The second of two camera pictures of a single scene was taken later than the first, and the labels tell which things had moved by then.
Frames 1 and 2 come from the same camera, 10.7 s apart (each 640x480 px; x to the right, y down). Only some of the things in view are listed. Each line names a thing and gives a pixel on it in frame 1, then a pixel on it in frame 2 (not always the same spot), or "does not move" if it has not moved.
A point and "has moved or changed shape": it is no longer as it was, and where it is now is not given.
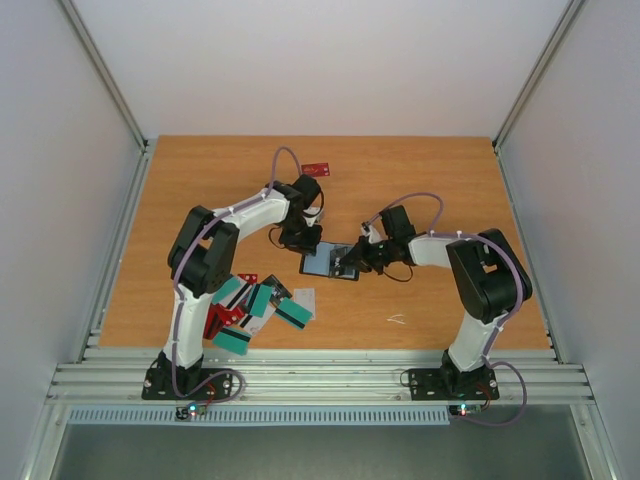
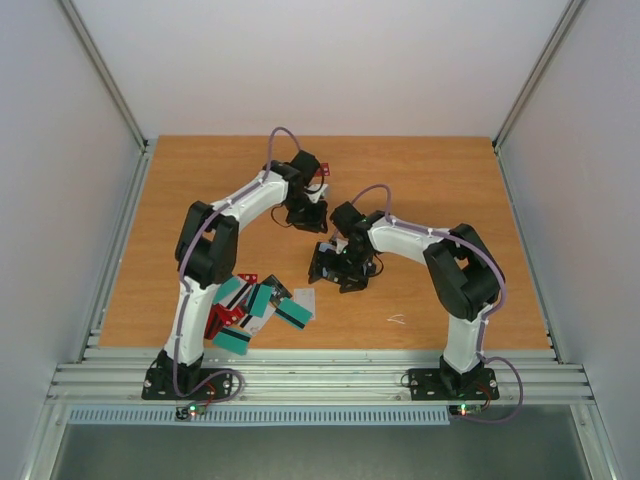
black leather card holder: [325, 262] has moved or changed shape
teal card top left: [231, 292] does not move
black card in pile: [278, 291] does not move
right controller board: [464, 409] does not move
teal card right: [295, 313] does not move
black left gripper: [306, 246] → [315, 224]
